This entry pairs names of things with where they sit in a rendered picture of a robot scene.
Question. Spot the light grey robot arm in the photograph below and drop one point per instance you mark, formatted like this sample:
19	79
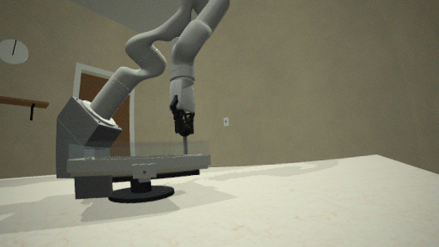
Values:
141	50

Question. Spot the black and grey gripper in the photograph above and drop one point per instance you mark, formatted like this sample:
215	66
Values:
181	97

